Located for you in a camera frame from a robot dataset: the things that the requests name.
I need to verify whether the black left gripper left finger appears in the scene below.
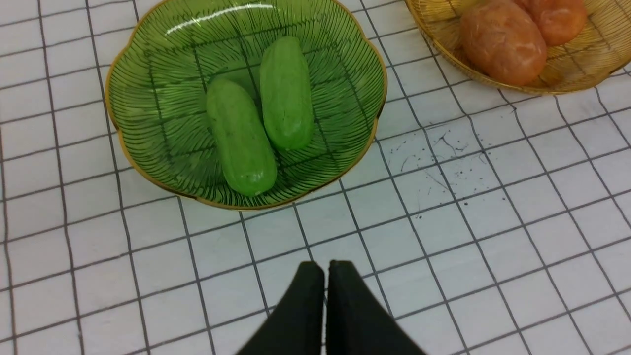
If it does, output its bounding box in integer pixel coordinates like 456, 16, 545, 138
238, 261, 325, 355

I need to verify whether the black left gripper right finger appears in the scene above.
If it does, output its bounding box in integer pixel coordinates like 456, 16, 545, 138
326, 260, 424, 355

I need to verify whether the green cucumber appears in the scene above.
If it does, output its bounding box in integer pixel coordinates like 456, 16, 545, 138
207, 78, 278, 196

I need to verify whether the green cucumber one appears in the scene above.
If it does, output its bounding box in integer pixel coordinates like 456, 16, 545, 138
259, 36, 314, 150

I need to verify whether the orange potato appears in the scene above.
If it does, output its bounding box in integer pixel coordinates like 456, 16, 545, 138
460, 0, 547, 87

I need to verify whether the orange potato one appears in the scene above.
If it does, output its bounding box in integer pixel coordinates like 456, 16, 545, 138
514, 0, 587, 47

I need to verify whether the white grid tablecloth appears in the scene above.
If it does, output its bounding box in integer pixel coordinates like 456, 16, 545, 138
0, 0, 631, 355

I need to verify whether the green glass leaf plate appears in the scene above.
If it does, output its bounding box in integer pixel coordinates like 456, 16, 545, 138
105, 0, 387, 211

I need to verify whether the amber glass leaf plate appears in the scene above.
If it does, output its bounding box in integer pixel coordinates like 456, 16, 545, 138
406, 0, 631, 95

